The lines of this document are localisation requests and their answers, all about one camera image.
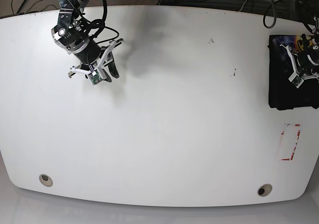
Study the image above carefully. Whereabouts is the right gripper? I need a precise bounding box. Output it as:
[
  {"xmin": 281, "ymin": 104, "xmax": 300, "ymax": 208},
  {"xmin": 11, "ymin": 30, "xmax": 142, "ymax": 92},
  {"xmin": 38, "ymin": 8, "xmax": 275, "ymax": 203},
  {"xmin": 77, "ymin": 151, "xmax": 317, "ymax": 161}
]
[{"xmin": 67, "ymin": 37, "xmax": 124, "ymax": 79}]

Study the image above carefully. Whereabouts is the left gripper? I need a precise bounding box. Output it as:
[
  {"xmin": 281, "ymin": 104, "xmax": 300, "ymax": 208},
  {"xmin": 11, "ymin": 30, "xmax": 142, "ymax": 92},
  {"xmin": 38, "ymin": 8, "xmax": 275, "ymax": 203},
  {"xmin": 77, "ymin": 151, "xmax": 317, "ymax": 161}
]
[{"xmin": 280, "ymin": 43, "xmax": 319, "ymax": 80}]

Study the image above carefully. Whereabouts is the black t-shirt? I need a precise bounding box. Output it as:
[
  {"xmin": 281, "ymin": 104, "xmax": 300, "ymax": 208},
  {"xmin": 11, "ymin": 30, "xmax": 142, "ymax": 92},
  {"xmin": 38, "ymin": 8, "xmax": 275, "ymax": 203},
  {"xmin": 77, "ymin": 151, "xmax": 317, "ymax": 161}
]
[{"xmin": 268, "ymin": 35, "xmax": 319, "ymax": 111}]

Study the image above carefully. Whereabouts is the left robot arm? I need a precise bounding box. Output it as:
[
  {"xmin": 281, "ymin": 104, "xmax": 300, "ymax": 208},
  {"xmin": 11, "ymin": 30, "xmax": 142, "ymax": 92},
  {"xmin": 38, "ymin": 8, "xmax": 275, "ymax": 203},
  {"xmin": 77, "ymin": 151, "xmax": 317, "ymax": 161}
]
[{"xmin": 280, "ymin": 0, "xmax": 319, "ymax": 88}]

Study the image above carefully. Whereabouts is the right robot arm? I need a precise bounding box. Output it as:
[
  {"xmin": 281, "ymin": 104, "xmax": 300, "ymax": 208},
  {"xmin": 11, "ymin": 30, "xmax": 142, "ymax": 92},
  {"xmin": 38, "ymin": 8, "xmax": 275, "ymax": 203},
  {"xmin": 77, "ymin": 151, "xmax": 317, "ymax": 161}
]
[{"xmin": 51, "ymin": 0, "xmax": 123, "ymax": 85}]

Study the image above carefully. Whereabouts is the red tape rectangle marking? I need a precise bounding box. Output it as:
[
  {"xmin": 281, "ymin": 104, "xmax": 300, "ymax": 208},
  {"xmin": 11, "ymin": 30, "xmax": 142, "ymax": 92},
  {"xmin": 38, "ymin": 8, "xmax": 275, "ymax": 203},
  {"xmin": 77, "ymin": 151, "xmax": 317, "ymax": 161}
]
[{"xmin": 279, "ymin": 123, "xmax": 301, "ymax": 161}]

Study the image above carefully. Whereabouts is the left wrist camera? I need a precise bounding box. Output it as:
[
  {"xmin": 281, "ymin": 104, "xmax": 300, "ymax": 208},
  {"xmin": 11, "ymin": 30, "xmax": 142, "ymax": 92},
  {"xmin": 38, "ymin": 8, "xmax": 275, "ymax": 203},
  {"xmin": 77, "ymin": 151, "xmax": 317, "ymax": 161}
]
[{"xmin": 289, "ymin": 73, "xmax": 304, "ymax": 89}]

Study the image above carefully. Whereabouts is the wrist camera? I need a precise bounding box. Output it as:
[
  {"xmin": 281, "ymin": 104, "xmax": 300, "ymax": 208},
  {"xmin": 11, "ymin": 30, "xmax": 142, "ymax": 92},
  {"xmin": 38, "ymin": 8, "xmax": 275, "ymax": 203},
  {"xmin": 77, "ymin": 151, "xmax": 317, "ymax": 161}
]
[
  {"xmin": 87, "ymin": 70, "xmax": 104, "ymax": 85},
  {"xmin": 289, "ymin": 73, "xmax": 304, "ymax": 89}
]

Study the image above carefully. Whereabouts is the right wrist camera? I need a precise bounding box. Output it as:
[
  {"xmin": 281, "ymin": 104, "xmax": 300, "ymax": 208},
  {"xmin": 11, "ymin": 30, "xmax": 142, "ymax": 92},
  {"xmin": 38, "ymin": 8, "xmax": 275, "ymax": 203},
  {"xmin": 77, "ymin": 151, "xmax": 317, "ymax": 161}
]
[{"xmin": 87, "ymin": 70, "xmax": 104, "ymax": 85}]

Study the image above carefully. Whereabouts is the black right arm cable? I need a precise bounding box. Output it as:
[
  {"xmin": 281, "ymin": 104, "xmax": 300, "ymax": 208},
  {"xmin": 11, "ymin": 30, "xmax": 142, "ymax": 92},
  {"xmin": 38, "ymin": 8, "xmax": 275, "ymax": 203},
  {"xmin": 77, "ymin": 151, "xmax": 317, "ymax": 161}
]
[{"xmin": 56, "ymin": 0, "xmax": 120, "ymax": 45}]

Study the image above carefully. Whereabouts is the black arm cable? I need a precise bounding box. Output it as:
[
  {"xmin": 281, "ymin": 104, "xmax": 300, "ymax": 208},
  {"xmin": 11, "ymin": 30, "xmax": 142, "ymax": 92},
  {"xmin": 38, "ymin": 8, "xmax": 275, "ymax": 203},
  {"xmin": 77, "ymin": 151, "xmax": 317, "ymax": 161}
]
[
  {"xmin": 259, "ymin": 0, "xmax": 319, "ymax": 33},
  {"xmin": 56, "ymin": 0, "xmax": 120, "ymax": 45}
]

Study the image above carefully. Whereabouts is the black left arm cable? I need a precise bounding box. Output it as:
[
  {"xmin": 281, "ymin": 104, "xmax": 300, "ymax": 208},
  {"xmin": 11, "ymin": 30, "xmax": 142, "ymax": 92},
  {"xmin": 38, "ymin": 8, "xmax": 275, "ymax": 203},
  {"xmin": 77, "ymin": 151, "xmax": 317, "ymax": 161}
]
[{"xmin": 259, "ymin": 0, "xmax": 319, "ymax": 33}]

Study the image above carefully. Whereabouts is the left table cable grommet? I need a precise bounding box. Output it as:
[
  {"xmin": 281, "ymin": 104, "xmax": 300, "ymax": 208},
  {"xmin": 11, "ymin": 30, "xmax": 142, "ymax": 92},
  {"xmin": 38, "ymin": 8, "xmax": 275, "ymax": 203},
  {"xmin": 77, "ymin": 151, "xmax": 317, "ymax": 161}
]
[{"xmin": 39, "ymin": 174, "xmax": 53, "ymax": 187}]

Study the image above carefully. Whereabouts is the table cable grommet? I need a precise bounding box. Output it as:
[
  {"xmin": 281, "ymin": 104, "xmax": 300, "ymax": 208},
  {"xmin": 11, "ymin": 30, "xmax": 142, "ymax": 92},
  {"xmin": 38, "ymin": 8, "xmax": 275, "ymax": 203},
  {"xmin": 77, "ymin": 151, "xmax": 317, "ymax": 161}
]
[
  {"xmin": 39, "ymin": 174, "xmax": 53, "ymax": 187},
  {"xmin": 257, "ymin": 184, "xmax": 273, "ymax": 197}
]

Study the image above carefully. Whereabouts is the right table cable grommet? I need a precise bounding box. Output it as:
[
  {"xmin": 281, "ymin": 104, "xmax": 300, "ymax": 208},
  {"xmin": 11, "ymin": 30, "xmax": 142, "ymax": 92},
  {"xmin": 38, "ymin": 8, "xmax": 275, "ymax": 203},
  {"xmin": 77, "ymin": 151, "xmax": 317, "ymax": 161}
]
[{"xmin": 257, "ymin": 184, "xmax": 273, "ymax": 197}]

